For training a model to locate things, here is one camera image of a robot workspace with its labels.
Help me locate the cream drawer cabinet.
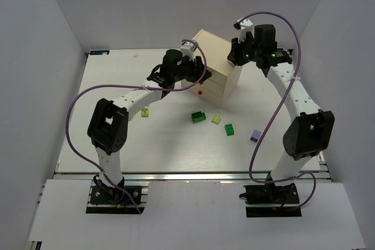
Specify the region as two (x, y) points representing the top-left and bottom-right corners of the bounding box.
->
(193, 29), (242, 100)

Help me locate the dark green square lego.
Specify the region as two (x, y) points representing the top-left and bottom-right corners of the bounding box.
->
(224, 124), (234, 136)

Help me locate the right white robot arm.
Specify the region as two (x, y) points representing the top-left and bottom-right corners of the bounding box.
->
(227, 19), (335, 186)

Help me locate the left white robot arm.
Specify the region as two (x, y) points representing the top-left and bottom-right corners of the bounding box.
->
(87, 49), (212, 186)

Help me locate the upper red knob drawer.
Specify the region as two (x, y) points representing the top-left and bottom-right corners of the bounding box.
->
(189, 79), (227, 96)

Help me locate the red knob drawer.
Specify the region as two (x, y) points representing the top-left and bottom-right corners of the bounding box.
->
(188, 84), (226, 108)
(189, 79), (227, 96)

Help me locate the lower red knob drawer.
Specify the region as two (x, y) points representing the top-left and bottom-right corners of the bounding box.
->
(188, 84), (226, 108)

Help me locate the dark green long lego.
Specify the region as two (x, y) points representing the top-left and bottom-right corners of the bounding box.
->
(191, 111), (206, 123)

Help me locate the pale lime square lego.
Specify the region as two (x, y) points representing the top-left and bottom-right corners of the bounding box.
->
(212, 115), (221, 125)

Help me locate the lime printed lego brick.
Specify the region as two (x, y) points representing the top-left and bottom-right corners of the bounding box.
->
(141, 108), (149, 117)

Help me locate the purple lego brick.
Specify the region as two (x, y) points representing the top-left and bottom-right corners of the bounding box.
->
(250, 130), (262, 142)

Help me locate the left blue label sticker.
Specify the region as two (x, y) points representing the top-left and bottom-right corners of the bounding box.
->
(89, 50), (110, 56)

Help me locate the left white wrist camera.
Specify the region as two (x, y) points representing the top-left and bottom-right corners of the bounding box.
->
(180, 40), (197, 60)

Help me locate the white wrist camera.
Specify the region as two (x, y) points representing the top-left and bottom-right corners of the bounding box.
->
(180, 40), (197, 60)
(233, 19), (253, 43)

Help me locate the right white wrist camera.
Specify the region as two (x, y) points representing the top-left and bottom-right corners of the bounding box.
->
(233, 19), (253, 43)

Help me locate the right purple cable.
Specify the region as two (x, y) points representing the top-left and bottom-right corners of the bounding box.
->
(238, 12), (317, 210)

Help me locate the purple cable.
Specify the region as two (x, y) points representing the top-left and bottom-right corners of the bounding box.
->
(66, 39), (207, 214)
(238, 12), (317, 210)

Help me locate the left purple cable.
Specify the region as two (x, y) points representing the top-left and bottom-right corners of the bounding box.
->
(66, 39), (207, 214)

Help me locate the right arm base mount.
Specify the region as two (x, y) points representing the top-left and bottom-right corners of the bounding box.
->
(239, 183), (302, 218)

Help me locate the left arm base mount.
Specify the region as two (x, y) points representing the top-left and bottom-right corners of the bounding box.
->
(86, 175), (146, 214)

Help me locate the aluminium right rail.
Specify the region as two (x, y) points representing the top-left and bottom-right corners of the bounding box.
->
(285, 48), (328, 172)

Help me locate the aluminium rail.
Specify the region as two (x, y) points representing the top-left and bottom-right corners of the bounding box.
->
(285, 48), (328, 172)
(52, 170), (333, 182)

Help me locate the aluminium front rail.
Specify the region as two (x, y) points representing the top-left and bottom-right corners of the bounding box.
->
(52, 170), (333, 182)

